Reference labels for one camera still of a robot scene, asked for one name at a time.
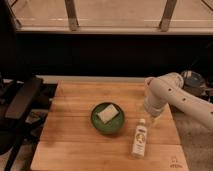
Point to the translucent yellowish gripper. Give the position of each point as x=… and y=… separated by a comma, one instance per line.
x=151, y=120

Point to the white plastic bottle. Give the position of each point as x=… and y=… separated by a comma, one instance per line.
x=140, y=137

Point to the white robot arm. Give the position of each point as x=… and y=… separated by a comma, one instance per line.
x=167, y=89

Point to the white cup with red object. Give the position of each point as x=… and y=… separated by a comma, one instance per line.
x=148, y=81

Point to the green bowl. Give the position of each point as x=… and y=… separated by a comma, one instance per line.
x=112, y=126

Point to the white sponge block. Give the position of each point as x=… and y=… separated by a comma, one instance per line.
x=108, y=113

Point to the round grey dish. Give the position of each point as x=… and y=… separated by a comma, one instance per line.
x=192, y=79

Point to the black office chair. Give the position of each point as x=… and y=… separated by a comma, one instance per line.
x=13, y=126

